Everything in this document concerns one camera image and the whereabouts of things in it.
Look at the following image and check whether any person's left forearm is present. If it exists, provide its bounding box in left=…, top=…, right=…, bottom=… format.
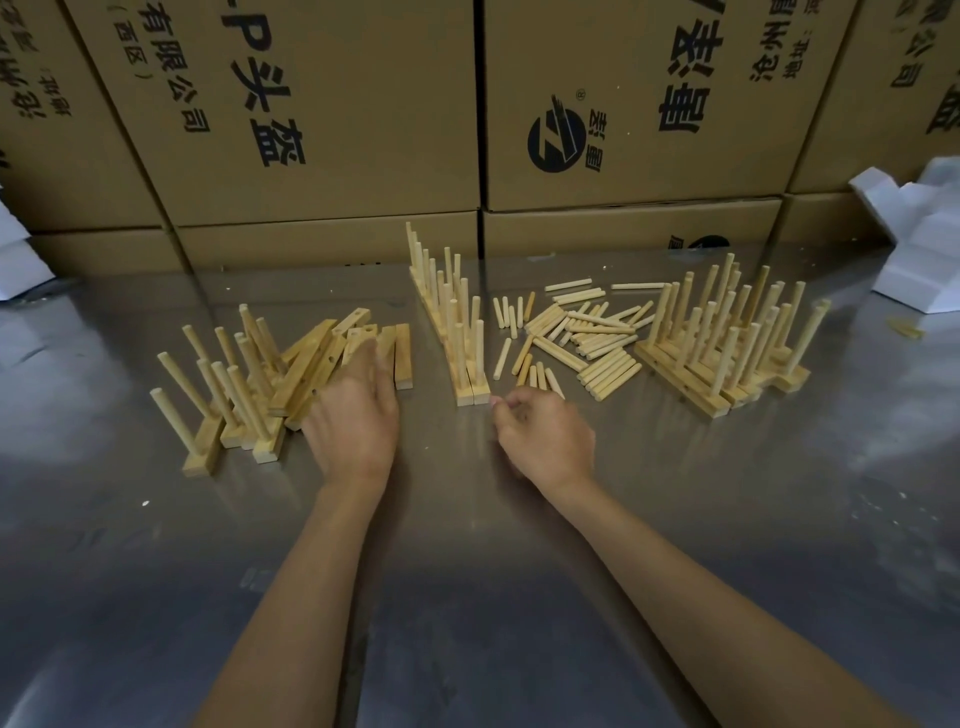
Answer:
left=194, top=476, right=388, bottom=728

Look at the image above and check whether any stack of white foam blocks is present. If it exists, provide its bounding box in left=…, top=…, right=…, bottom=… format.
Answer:
left=0, top=198, right=58, bottom=301
left=848, top=155, right=960, bottom=315

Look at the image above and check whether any person's right forearm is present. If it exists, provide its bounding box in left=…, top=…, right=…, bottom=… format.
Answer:
left=539, top=468, right=901, bottom=728

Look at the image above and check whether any person's left hand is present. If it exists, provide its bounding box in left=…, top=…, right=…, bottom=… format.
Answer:
left=299, top=341, right=401, bottom=489

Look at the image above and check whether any pile of wooden dowels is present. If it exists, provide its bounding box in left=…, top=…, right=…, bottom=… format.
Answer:
left=492, top=275, right=667, bottom=403

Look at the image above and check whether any shiny metal table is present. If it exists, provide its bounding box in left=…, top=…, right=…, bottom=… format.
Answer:
left=0, top=239, right=960, bottom=728

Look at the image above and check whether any person's right hand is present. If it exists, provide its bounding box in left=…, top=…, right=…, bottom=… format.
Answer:
left=491, top=386, right=598, bottom=489

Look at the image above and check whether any pile of drilled wooden bars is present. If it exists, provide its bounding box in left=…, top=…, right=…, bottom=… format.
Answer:
left=268, top=307, right=414, bottom=433

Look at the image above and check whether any stack of brown cardboard boxes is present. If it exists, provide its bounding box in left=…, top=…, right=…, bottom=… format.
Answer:
left=0, top=0, right=960, bottom=279

